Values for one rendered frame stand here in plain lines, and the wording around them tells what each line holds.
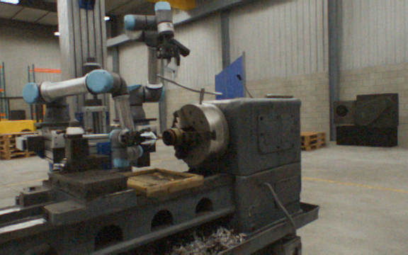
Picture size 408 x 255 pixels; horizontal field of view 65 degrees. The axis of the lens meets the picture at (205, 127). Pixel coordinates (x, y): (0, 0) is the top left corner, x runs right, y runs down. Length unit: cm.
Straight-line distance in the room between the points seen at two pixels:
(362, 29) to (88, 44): 1043
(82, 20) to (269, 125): 140
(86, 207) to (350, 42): 1133
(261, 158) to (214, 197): 35
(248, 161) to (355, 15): 1075
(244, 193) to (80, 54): 139
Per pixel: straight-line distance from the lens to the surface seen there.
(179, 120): 162
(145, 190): 131
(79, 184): 120
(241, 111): 160
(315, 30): 1260
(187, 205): 148
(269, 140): 178
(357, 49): 1190
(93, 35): 238
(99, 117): 223
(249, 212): 171
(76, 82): 180
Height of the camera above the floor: 120
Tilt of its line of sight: 3 degrees down
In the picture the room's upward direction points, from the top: 2 degrees counter-clockwise
